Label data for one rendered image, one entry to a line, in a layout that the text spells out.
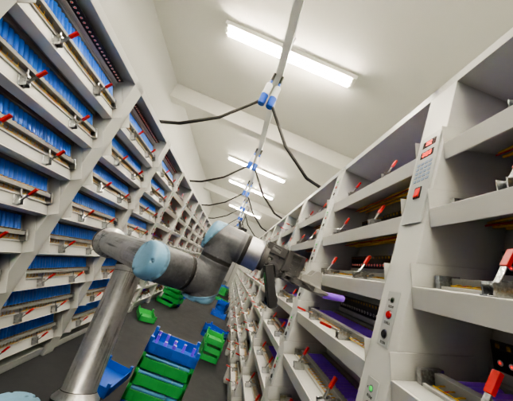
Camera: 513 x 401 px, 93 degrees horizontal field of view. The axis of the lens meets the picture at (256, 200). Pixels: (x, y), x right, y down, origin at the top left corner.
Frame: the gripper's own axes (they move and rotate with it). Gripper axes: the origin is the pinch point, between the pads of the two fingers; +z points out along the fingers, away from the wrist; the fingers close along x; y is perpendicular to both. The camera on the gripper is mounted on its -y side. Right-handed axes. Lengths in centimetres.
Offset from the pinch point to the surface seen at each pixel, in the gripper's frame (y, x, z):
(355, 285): 7.5, 6.1, 11.5
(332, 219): 39, 51, 11
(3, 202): -20, 28, -115
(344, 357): -12.5, 1.5, 12.6
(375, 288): 7.6, -4.9, 11.5
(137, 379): -79, 85, -45
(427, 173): 39.2, -16.0, 9.1
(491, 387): -2.6, -35.0, 14.0
